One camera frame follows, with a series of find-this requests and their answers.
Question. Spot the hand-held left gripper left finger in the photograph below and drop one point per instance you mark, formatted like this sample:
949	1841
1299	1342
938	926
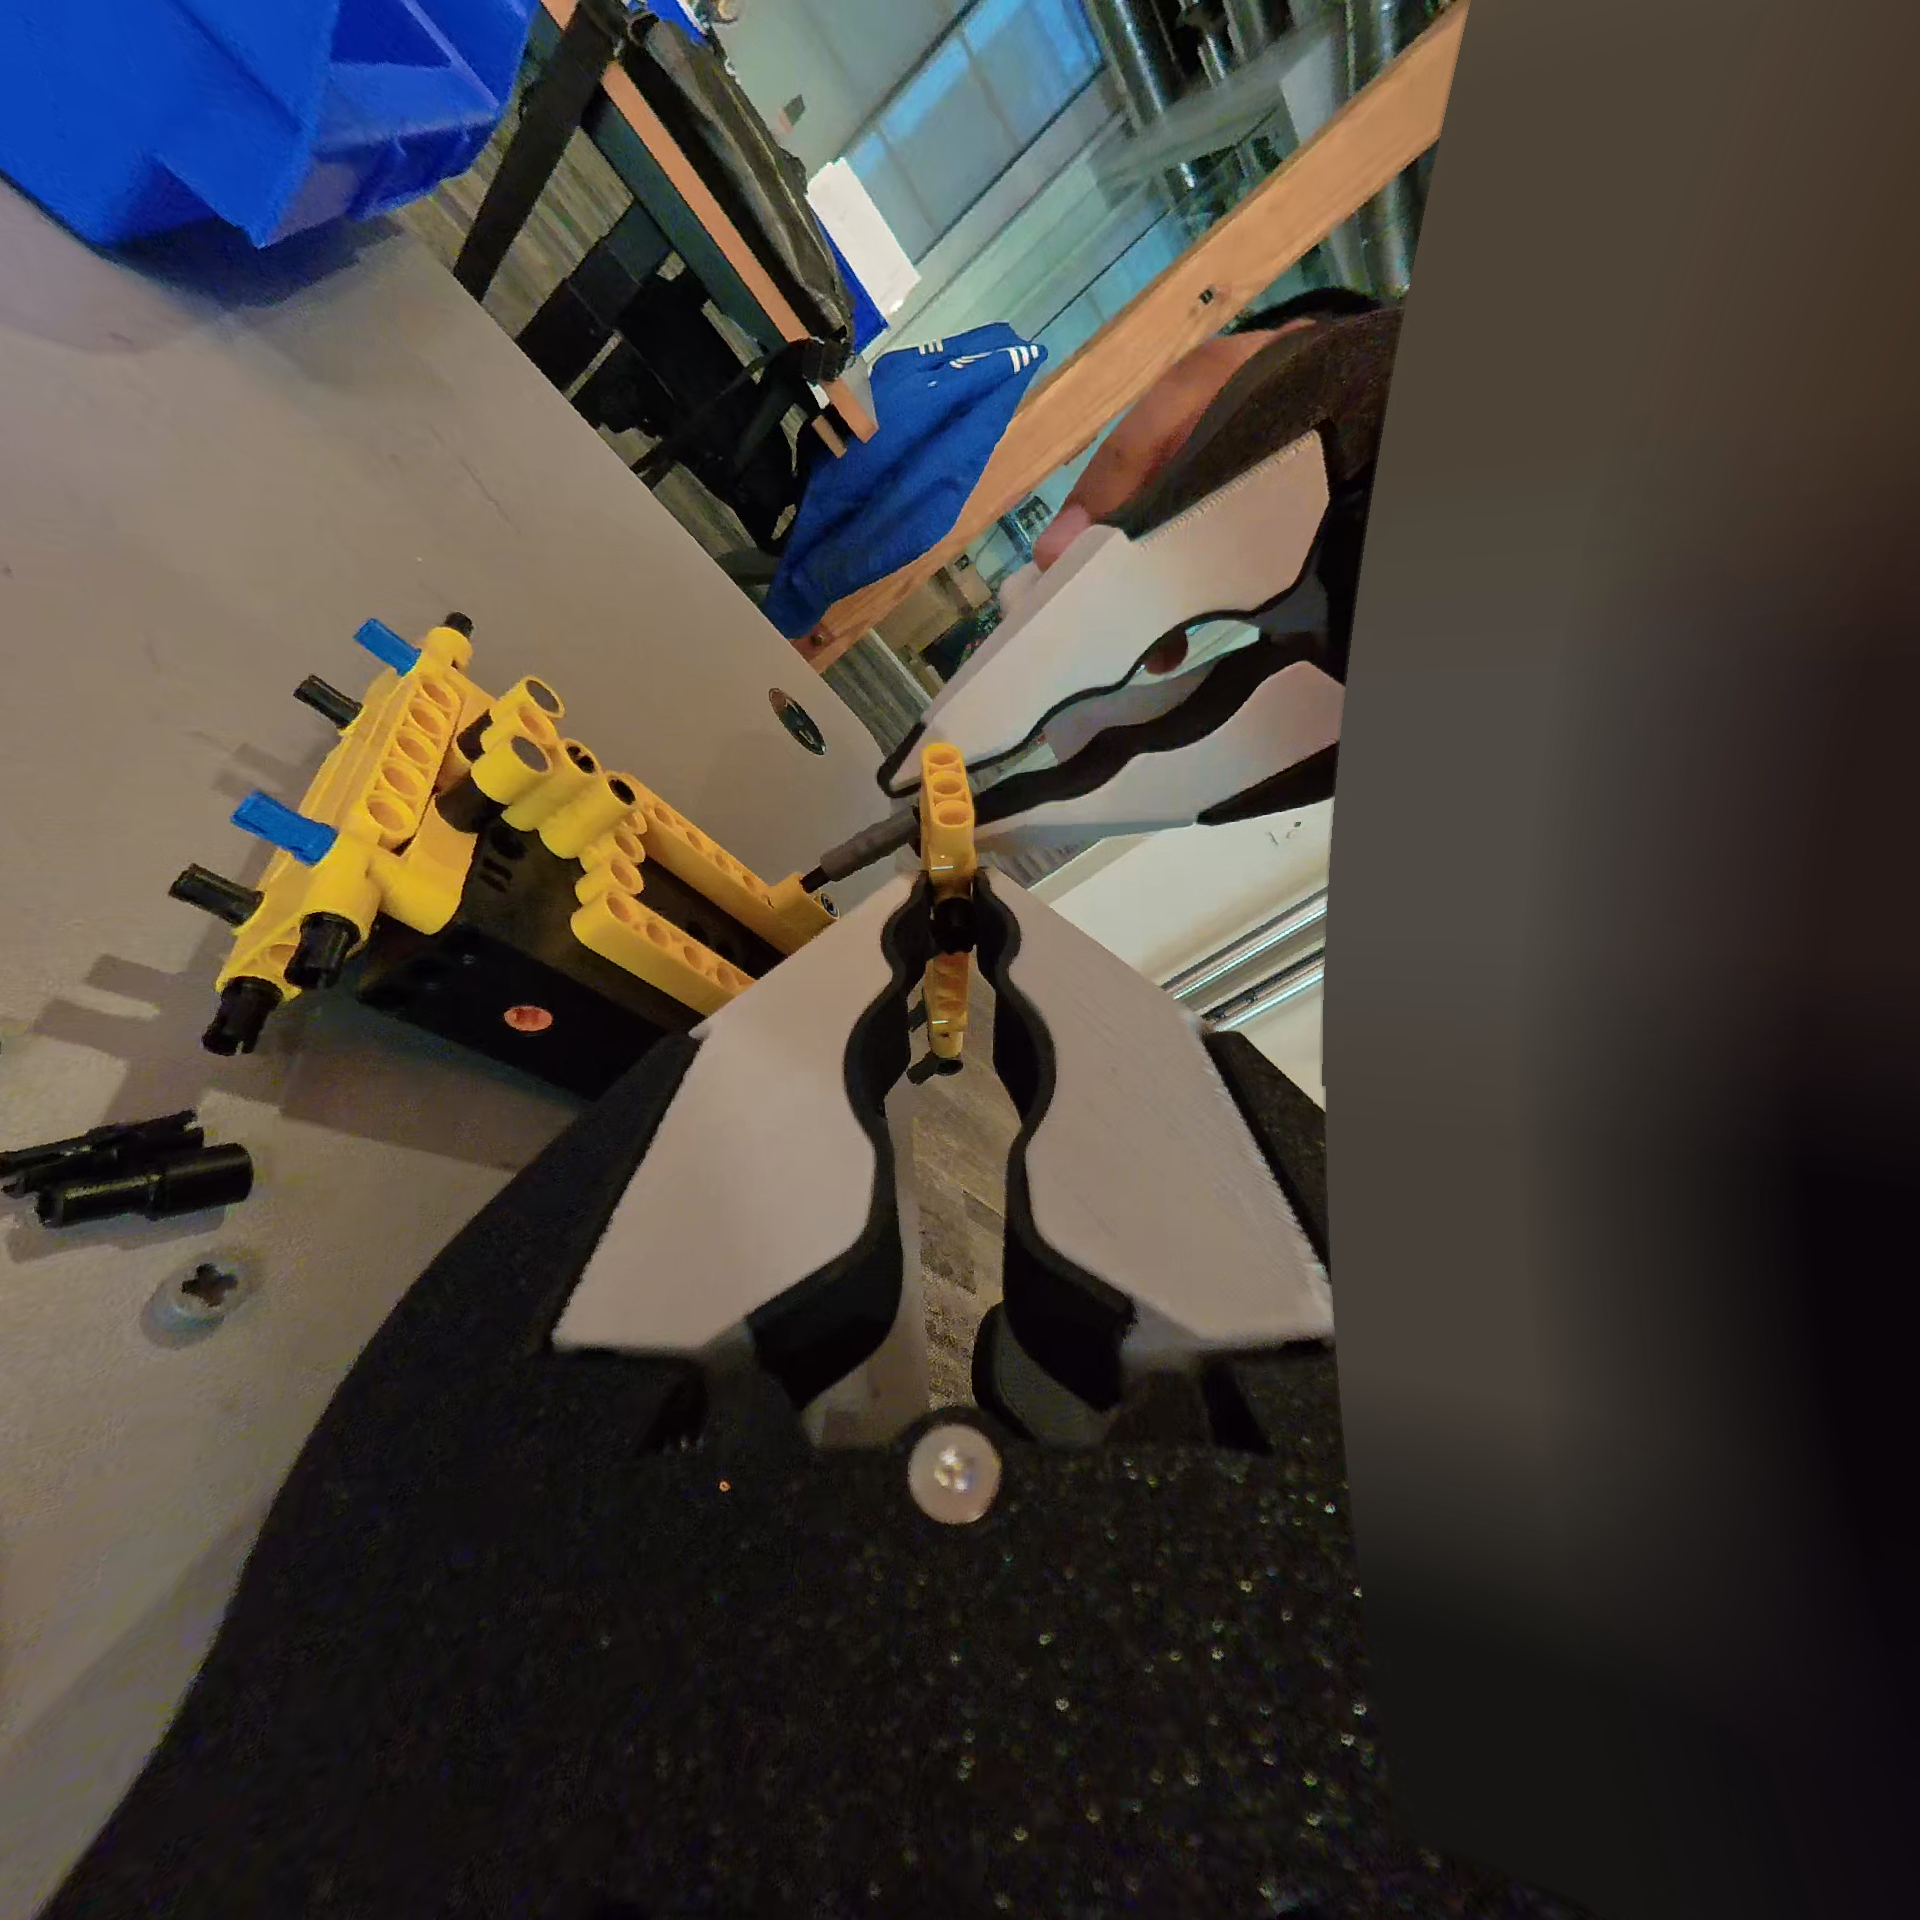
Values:
721	1200

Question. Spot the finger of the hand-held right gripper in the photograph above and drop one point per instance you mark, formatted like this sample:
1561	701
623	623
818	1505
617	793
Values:
1259	734
1184	556

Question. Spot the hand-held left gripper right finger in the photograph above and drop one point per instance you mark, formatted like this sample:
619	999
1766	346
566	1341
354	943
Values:
1171	1200

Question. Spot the yellow panel with grey shafts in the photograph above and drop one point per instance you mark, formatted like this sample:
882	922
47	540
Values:
949	788

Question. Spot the black and yellow brick assembly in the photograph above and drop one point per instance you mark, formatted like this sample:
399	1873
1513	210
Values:
405	781

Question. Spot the person's right hand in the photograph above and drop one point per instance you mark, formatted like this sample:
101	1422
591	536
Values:
1154	434

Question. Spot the white side table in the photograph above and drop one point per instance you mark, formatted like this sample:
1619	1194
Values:
1184	879

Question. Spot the long wooden table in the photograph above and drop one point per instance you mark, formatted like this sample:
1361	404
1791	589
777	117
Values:
1200	284

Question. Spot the blue jacket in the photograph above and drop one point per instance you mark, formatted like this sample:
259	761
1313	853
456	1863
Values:
886	465

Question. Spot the round black desk grommet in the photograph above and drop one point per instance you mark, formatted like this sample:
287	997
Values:
799	721

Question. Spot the small grey bush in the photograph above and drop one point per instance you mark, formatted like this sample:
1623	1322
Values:
198	1292

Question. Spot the black double pin connector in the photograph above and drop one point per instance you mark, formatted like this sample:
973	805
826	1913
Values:
150	1178

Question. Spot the black bag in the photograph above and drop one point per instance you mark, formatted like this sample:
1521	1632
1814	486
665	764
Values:
751	166

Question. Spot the wooden desk with black legs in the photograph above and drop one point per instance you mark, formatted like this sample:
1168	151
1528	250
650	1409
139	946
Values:
525	149

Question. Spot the blue storage bin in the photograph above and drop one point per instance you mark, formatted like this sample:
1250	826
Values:
224	89

